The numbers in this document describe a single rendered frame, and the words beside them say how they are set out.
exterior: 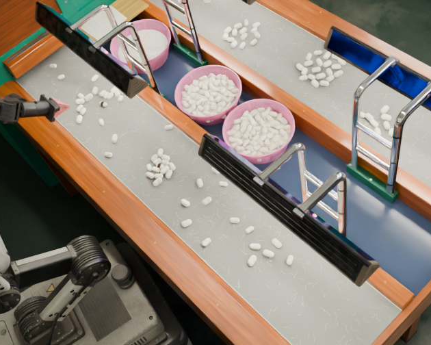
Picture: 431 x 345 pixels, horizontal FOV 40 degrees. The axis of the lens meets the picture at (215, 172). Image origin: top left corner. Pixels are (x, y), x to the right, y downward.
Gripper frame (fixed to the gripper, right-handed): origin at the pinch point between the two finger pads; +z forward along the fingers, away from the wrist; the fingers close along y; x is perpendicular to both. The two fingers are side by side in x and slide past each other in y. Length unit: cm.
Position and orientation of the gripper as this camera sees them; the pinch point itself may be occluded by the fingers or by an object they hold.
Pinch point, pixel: (66, 107)
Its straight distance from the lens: 234.8
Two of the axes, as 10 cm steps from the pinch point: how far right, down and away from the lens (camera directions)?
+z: 6.8, -1.3, 7.3
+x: -3.4, 8.2, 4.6
